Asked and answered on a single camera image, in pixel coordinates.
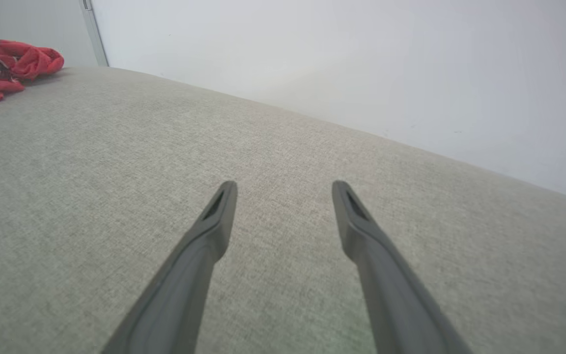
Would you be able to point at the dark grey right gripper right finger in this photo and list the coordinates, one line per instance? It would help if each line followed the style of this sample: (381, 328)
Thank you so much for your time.
(391, 295)

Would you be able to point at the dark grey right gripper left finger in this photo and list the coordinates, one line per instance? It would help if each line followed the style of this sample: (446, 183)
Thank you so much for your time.
(184, 285)

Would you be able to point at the red basketball jersey number 23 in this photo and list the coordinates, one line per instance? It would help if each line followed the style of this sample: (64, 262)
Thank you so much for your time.
(22, 59)

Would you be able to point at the grey fabric sofa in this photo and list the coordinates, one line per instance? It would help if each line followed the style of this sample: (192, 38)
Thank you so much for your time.
(283, 147)

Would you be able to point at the grey metal frame strip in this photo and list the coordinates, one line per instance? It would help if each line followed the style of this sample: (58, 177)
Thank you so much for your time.
(94, 34)

